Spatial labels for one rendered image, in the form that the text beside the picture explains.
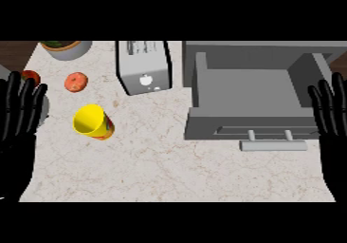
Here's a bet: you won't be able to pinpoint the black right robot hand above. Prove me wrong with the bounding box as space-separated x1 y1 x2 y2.
307 72 347 203

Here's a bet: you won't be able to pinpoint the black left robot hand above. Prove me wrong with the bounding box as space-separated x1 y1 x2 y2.
0 70 49 203

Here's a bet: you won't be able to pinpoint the yellow cup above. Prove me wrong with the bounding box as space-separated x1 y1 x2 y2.
71 103 117 141

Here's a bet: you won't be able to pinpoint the grey drawer front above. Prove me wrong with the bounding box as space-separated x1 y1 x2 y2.
183 106 322 152

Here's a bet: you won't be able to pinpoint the grey open drawer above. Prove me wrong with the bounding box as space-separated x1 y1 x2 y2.
191 51 334 109

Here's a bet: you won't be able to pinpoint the red round fruit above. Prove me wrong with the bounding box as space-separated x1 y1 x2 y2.
21 69 41 87

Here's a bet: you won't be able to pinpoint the orange round fruit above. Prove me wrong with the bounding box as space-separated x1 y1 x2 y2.
64 71 90 93

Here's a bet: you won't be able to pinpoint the grey plant pot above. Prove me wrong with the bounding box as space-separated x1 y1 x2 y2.
40 40 93 62

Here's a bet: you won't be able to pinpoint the grey cabinet body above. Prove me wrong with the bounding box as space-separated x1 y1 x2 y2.
182 40 347 88

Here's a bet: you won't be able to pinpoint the silver toaster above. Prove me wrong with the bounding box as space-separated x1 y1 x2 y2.
115 40 174 96

